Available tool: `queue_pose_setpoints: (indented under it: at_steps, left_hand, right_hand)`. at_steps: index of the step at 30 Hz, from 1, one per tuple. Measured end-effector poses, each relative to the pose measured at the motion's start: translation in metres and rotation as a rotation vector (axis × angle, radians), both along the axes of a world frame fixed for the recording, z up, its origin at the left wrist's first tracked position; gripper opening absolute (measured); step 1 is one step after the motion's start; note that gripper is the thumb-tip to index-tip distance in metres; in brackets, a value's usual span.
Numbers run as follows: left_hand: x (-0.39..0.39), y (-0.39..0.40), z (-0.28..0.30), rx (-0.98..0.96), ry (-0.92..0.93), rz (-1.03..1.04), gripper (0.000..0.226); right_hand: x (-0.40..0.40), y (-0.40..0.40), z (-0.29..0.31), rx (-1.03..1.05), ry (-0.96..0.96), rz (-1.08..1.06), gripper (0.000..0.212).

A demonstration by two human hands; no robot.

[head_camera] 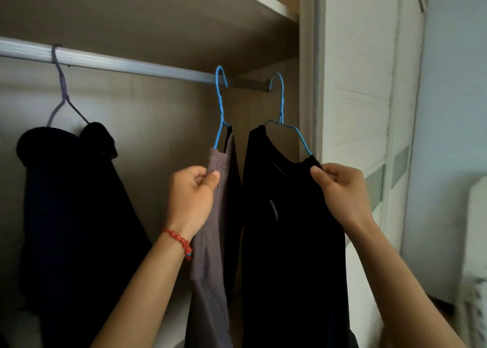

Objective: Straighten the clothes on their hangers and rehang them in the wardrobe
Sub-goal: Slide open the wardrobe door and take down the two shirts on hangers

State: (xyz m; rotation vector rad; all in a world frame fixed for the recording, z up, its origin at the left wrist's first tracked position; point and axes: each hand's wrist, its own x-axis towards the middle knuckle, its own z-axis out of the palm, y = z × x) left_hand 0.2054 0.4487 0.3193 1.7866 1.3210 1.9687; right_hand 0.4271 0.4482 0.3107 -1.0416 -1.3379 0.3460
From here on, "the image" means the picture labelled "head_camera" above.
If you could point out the person's left hand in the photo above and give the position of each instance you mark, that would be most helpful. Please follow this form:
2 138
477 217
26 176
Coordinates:
190 203

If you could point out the person's right hand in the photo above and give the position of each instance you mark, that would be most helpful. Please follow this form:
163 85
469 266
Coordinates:
346 195

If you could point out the grey t-shirt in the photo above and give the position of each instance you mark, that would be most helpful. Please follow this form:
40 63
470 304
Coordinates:
213 264

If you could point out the white and brown wardrobe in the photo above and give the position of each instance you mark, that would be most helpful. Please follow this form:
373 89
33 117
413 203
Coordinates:
159 123

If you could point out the black Li-Ning t-shirt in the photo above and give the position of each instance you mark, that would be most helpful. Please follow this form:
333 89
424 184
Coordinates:
289 264

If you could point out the white wardrobe sliding door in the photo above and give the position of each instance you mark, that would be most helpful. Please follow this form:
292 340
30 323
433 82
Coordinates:
357 93
409 93

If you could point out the navy printed shorts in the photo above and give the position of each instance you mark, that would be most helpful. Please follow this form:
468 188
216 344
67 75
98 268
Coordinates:
68 207

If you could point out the person's right forearm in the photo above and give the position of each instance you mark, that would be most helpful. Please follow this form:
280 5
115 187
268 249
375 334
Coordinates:
399 290

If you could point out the person's left forearm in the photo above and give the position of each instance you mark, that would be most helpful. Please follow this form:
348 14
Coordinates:
144 302

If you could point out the wardrobe shelf board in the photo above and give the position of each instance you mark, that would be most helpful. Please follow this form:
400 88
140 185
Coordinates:
152 16

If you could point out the white bed frame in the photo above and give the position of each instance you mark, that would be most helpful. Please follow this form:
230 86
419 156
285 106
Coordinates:
477 226

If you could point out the silver wardrobe hanging rail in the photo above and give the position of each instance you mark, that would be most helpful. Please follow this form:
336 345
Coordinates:
114 63

